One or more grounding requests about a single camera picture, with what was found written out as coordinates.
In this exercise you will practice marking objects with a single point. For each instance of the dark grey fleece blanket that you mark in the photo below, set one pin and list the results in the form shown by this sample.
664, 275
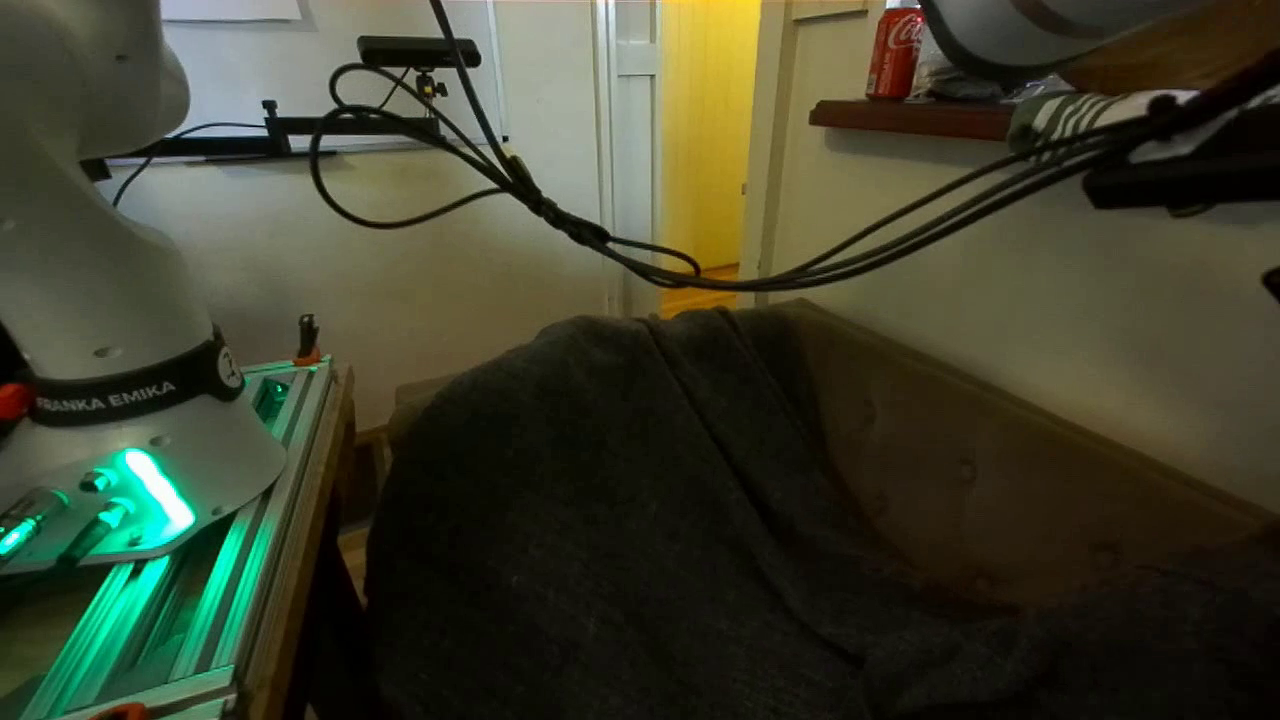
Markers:
1191, 637

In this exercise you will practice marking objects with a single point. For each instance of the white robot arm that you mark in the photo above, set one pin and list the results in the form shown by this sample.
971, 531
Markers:
97, 306

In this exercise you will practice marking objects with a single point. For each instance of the dark wooden shelf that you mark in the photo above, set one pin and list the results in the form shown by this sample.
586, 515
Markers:
956, 123

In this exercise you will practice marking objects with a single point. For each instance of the olive tufted sofa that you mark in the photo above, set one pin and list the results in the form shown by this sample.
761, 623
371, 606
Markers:
744, 468

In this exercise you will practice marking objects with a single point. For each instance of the red soda can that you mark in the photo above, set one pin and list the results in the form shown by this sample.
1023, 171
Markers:
894, 49

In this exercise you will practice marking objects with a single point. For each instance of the folded striped cloth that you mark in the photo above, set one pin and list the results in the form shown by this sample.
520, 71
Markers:
1075, 114

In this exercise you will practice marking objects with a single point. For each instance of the aluminium robot mounting table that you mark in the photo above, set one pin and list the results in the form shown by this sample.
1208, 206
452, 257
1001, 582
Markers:
156, 569

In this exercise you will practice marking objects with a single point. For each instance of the black stereo camera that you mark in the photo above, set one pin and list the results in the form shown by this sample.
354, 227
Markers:
418, 53

